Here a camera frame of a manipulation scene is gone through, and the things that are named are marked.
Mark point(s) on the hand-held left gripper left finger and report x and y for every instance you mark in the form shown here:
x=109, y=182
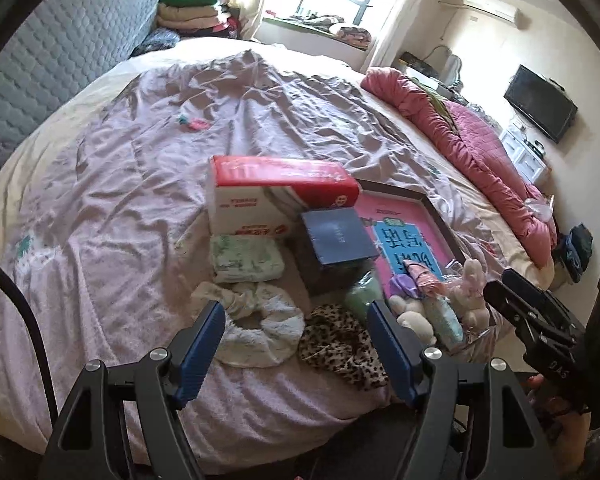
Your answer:
x=200, y=355

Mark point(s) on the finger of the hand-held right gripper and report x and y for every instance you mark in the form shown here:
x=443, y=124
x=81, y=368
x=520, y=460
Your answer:
x=525, y=297

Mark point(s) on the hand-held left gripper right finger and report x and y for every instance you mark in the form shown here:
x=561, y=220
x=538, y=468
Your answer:
x=392, y=355

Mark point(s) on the pink plush bunny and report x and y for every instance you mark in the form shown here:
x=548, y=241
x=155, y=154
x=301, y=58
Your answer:
x=472, y=290

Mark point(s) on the leopard print scrunchie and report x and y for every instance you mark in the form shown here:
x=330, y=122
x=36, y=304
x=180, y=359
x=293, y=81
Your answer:
x=335, y=340

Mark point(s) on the teal printed soft pack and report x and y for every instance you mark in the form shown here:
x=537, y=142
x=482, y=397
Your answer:
x=445, y=322

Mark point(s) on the white scrunchie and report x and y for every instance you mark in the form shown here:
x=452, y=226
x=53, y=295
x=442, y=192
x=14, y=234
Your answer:
x=275, y=330

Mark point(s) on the mint green soft pack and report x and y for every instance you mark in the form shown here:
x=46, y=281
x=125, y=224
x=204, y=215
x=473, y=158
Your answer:
x=362, y=292

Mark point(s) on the person's right hand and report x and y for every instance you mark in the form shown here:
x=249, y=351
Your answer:
x=577, y=440

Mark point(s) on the white plush with purple bow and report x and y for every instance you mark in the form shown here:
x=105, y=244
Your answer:
x=412, y=317

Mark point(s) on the blue clothes pile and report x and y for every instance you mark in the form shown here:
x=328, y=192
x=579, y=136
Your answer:
x=575, y=252

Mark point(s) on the green printed tissue pack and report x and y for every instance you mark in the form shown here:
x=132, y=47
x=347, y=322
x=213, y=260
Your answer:
x=245, y=257

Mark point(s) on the pink book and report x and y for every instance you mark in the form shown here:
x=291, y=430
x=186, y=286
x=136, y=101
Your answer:
x=400, y=230

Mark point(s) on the dark blue box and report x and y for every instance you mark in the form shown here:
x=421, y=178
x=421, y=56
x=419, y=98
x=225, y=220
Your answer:
x=335, y=240

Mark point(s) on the white cabinet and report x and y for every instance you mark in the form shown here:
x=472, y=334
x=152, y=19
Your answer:
x=525, y=157

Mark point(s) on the pink quilt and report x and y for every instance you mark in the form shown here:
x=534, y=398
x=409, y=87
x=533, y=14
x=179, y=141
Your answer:
x=475, y=155

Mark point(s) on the red and white box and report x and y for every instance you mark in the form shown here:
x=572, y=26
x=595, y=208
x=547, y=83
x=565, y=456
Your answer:
x=270, y=185

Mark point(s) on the black television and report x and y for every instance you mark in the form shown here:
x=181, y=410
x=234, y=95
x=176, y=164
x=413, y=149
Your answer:
x=540, y=102

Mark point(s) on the white framed mirror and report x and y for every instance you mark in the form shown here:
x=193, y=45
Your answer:
x=447, y=65

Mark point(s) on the dark desk clutter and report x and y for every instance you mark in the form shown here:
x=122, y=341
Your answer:
x=420, y=67

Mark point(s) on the white air conditioner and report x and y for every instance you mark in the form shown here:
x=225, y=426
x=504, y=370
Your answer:
x=490, y=7

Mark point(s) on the cream curtain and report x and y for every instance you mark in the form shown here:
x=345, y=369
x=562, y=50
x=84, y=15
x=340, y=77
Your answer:
x=397, y=15
x=260, y=0

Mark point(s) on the dark patterned cloth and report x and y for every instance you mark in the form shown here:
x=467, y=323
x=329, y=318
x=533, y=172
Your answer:
x=155, y=42

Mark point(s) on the clothes pile on windowsill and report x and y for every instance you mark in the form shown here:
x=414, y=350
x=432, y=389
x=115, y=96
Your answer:
x=330, y=27

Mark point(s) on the beige folded blanket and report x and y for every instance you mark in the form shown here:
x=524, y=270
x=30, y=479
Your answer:
x=190, y=19

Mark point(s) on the grey quilted headboard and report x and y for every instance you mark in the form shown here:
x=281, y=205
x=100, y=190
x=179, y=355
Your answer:
x=45, y=45

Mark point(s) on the green folded blanket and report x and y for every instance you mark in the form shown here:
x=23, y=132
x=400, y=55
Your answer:
x=190, y=0

